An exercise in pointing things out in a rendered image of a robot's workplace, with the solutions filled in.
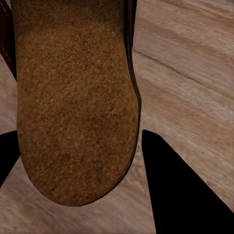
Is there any sandal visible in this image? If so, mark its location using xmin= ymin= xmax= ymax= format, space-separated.
xmin=0 ymin=0 xmax=142 ymax=207

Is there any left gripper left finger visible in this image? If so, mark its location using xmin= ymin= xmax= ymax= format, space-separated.
xmin=0 ymin=130 xmax=20 ymax=187

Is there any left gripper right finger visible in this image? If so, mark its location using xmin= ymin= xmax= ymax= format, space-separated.
xmin=141 ymin=130 xmax=234 ymax=234

